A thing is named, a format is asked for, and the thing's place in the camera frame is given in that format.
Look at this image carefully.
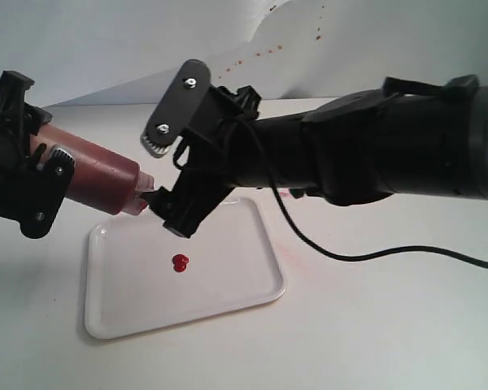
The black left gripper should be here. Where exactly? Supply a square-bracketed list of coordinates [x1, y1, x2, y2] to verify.
[0, 70, 52, 219]

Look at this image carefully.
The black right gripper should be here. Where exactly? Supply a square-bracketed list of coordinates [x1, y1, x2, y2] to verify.
[146, 86, 261, 238]

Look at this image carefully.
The red ketchup squeeze bottle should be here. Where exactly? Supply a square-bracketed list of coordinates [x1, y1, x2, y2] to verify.
[30, 124, 155, 215]

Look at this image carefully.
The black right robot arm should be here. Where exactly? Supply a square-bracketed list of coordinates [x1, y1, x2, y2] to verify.
[144, 75, 488, 238]

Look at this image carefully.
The red ketchup blob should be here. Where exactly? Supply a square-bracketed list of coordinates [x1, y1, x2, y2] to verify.
[172, 253, 190, 273]

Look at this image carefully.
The white paper backdrop sheet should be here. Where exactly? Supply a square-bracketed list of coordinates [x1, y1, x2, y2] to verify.
[0, 1, 488, 106]

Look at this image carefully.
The white rectangular plastic tray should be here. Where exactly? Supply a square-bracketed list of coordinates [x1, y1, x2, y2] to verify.
[84, 197, 286, 340]

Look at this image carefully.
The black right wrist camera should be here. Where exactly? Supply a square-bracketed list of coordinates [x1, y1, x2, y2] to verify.
[141, 59, 211, 158]

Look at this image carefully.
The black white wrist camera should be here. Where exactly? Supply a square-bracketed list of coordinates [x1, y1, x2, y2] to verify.
[20, 145, 76, 239]

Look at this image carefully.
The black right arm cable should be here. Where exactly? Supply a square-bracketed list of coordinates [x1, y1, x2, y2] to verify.
[172, 117, 488, 270]

